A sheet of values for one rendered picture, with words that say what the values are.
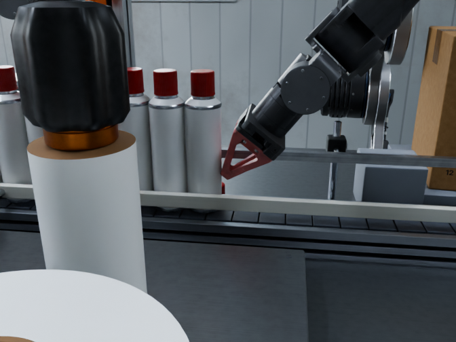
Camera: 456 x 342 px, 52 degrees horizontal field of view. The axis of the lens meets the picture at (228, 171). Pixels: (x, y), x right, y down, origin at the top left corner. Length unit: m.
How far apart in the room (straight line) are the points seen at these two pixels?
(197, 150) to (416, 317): 0.35
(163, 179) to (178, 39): 2.61
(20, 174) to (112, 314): 0.53
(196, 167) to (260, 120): 0.12
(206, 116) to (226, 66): 2.55
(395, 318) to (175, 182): 0.34
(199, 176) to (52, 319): 0.43
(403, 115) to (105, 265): 2.90
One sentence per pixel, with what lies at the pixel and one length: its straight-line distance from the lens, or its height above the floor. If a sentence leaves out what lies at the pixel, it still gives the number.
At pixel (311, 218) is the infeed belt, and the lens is 0.70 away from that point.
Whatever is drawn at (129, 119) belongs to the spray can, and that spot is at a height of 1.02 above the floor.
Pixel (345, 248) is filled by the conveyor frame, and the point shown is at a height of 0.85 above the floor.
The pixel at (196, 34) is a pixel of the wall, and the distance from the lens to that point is 3.21.
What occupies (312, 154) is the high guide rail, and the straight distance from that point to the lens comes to 0.71.
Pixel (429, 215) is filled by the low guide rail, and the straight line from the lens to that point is 0.69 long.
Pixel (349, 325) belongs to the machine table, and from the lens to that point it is 0.58.
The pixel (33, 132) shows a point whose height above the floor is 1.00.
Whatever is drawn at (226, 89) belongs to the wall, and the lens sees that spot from 3.22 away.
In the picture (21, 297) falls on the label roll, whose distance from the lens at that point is 0.30.
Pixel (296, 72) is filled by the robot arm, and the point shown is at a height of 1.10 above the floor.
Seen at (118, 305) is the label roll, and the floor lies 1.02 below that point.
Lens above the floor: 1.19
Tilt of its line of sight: 21 degrees down
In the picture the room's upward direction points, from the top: straight up
